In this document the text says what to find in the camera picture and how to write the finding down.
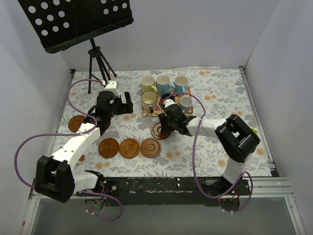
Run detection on brown wooden coaster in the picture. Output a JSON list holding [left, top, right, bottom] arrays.
[[140, 138, 162, 158], [98, 138, 119, 159], [68, 115, 86, 133], [119, 138, 140, 159], [151, 122, 171, 140]]

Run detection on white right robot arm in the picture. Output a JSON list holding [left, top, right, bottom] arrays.
[[158, 99, 260, 195]]

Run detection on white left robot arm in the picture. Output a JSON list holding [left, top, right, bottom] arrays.
[[35, 91, 133, 203]]

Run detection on floral tablecloth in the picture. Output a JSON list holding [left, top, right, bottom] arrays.
[[45, 67, 272, 178]]

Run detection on floral serving tray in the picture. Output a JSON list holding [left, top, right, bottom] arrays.
[[141, 86, 191, 117]]

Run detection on grey-blue small mug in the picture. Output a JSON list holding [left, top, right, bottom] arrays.
[[179, 96, 193, 114]]

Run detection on dark blue glazed mug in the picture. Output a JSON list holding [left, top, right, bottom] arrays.
[[160, 93, 175, 101]]

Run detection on yellow-green mug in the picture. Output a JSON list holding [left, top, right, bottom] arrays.
[[140, 75, 157, 93]]

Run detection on blue mug with white interior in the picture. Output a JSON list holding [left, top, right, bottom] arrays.
[[174, 75, 189, 93]]

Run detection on light blue mug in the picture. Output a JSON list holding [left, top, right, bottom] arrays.
[[156, 75, 175, 95]]

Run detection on small colourful toy pieces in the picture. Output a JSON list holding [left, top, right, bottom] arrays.
[[79, 155, 85, 162]]

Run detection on black perforated music stand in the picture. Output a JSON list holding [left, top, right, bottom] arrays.
[[19, 0, 134, 86]]

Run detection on cream mug with black handle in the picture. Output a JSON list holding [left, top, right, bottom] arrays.
[[141, 92, 157, 113]]

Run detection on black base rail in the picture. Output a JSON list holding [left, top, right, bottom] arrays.
[[75, 176, 250, 206]]

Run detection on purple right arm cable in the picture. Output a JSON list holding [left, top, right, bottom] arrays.
[[160, 92, 252, 213]]

